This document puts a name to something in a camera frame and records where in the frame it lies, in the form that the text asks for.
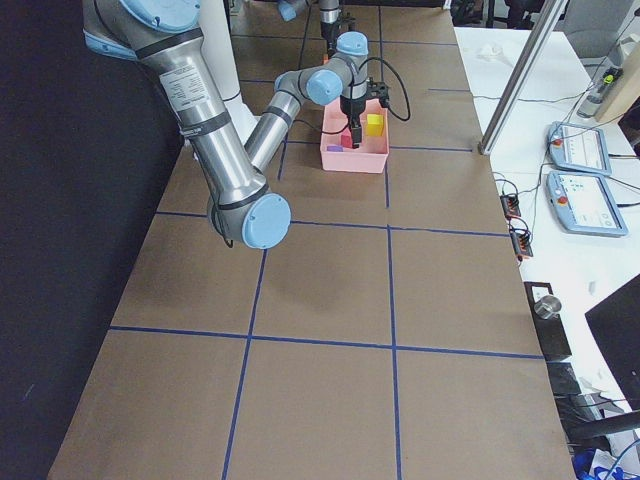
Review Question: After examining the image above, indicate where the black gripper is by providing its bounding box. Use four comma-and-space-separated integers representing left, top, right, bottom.
320, 22, 340, 45
340, 95, 367, 149

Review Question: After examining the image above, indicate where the red foam block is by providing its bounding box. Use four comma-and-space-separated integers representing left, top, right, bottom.
340, 131, 353, 149

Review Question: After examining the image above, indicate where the yellow foam block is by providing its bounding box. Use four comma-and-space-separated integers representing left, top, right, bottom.
365, 113, 385, 137

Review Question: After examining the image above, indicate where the pink plastic bin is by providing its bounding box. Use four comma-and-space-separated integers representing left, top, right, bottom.
320, 100, 390, 174

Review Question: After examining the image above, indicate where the crumpled white tissue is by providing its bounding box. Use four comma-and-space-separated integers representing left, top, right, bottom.
476, 43, 504, 62

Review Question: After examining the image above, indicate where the orange terminal connector block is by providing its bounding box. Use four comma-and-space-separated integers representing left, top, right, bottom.
500, 193, 521, 219

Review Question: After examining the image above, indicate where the far teach pendant tablet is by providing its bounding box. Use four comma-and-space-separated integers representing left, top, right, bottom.
547, 121, 612, 176

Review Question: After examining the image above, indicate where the teach pendant tablet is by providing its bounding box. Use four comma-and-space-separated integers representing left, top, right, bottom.
547, 121, 612, 176
546, 170, 628, 238

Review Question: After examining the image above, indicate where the near teach pendant tablet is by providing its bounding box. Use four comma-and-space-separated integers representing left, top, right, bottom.
546, 170, 628, 238

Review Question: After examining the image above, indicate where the silver metal cylinder weight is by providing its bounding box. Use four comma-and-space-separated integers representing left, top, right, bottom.
533, 295, 562, 320

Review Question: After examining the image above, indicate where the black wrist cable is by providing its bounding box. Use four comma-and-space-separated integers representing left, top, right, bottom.
364, 57, 412, 122

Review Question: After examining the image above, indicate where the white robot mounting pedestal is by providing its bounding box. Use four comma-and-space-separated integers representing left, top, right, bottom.
199, 0, 257, 142

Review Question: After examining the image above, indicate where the aluminium frame post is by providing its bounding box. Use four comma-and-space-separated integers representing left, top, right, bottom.
478, 0, 568, 155

